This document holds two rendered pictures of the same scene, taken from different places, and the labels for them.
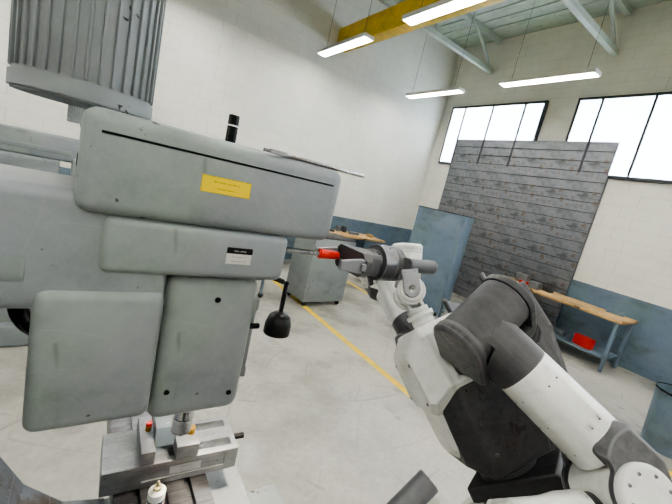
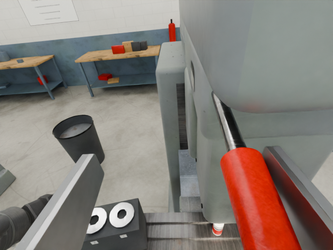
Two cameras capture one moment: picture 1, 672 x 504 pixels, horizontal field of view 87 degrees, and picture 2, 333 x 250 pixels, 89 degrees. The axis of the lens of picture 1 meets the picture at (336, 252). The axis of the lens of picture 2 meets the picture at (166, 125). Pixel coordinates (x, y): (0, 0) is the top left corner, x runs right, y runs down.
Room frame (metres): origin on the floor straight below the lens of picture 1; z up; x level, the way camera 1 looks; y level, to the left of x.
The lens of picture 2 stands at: (0.81, -0.04, 1.78)
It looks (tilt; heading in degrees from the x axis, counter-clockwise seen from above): 37 degrees down; 131
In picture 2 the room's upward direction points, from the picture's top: 7 degrees counter-clockwise
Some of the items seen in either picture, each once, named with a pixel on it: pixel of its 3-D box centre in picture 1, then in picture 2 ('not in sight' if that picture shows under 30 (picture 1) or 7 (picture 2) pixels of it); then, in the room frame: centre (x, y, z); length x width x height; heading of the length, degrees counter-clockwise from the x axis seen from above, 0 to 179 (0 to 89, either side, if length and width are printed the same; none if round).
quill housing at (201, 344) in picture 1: (196, 328); (243, 154); (0.77, 0.27, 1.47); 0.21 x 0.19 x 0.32; 36
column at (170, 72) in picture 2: not in sight; (200, 156); (0.41, 0.77, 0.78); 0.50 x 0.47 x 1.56; 126
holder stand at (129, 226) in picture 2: not in sight; (115, 228); (0.42, 0.03, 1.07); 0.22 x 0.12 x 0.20; 47
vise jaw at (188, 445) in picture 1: (183, 433); not in sight; (0.93, 0.32, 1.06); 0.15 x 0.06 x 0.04; 34
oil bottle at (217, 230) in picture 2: (155, 499); (218, 224); (0.74, 0.29, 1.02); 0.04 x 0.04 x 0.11
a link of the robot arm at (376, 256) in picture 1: (368, 262); not in sight; (0.84, -0.08, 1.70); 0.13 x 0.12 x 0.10; 36
